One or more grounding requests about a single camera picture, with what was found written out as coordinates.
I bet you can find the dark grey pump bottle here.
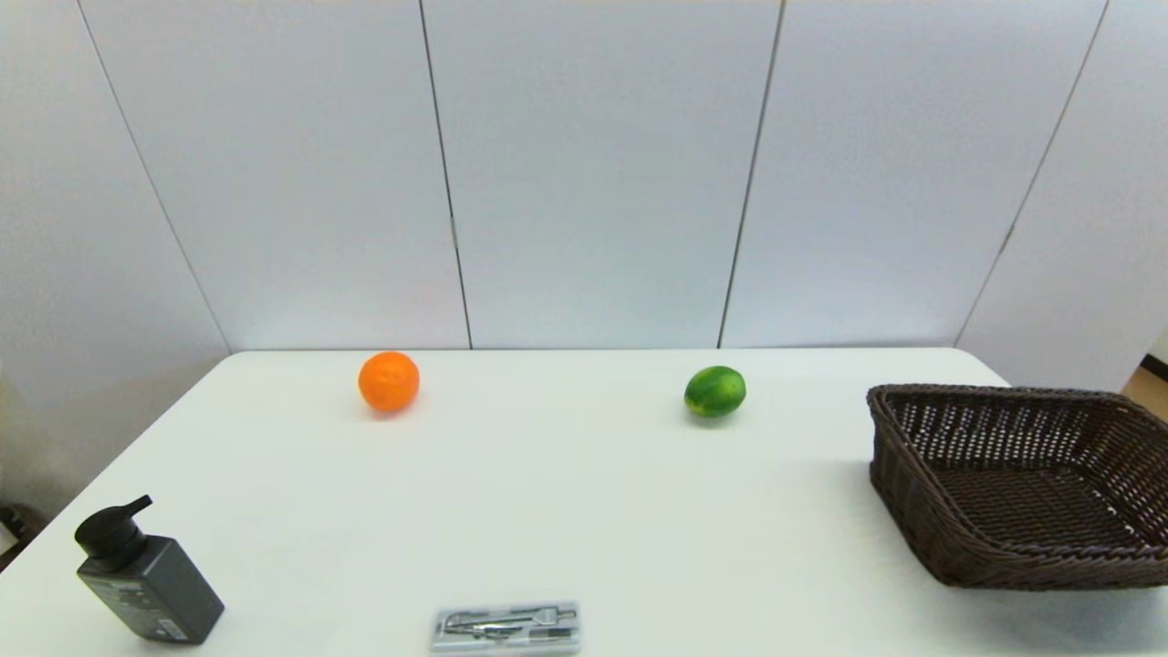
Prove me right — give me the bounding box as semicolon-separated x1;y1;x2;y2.
74;495;225;645

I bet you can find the clear case with metal tools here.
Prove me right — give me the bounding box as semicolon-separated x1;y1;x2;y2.
431;601;582;654

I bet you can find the orange fruit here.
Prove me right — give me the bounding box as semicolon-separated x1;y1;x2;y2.
359;351;422;413

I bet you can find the green lime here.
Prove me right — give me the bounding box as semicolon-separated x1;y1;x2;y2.
684;365;747;419

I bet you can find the dark brown wicker basket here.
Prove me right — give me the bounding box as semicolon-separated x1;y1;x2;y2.
866;383;1168;591

